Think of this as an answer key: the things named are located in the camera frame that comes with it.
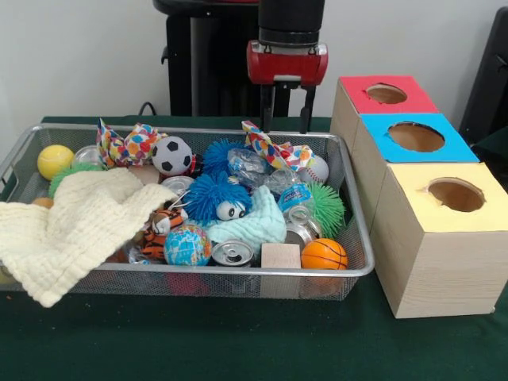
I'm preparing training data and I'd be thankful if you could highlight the wooden box with three holes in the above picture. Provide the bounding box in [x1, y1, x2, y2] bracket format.
[329, 75, 502, 320]

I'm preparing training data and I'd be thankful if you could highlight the colourful dotted napkin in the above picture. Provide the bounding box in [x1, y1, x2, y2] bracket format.
[94, 117, 168, 171]
[241, 120, 317, 172]

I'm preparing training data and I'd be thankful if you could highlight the small globe ball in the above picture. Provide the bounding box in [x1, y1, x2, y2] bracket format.
[164, 224, 213, 267]

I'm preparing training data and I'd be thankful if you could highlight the light blue cloth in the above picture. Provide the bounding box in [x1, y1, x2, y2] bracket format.
[206, 184, 287, 245]

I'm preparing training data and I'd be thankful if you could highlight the cream waffle cloth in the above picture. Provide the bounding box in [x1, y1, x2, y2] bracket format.
[0, 166, 178, 309]

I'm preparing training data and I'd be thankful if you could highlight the dark green tablecloth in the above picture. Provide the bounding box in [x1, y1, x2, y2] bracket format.
[0, 114, 508, 381]

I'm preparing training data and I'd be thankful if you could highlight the black upright board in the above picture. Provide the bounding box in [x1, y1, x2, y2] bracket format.
[459, 6, 508, 148]

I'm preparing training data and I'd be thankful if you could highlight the green cloth side table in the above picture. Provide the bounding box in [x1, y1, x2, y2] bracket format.
[470, 126, 508, 170]

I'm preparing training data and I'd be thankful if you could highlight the black and white soccer ball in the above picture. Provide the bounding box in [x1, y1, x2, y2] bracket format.
[152, 136, 194, 175]

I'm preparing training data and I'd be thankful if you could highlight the orange basketball toy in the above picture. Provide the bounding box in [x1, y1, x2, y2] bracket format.
[300, 237, 349, 271]

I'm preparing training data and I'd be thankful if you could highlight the silver mesh bin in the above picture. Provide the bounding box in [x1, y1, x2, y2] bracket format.
[0, 122, 376, 302]

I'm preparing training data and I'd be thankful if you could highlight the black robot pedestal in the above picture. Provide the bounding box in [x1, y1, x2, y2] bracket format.
[152, 0, 321, 117]

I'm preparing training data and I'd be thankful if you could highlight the blue spiky ball with eyes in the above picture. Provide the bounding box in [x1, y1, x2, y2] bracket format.
[182, 171, 254, 227]

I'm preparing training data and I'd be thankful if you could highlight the green spiky ball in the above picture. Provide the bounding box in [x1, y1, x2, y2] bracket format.
[303, 181, 346, 239]

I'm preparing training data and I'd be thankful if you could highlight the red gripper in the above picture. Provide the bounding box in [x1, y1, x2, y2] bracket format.
[244, 38, 329, 135]

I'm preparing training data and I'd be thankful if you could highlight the yellow tennis ball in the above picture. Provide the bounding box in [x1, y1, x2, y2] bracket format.
[37, 144, 75, 182]

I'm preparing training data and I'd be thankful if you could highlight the white baseball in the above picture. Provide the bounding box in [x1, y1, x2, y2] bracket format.
[297, 155, 330, 186]

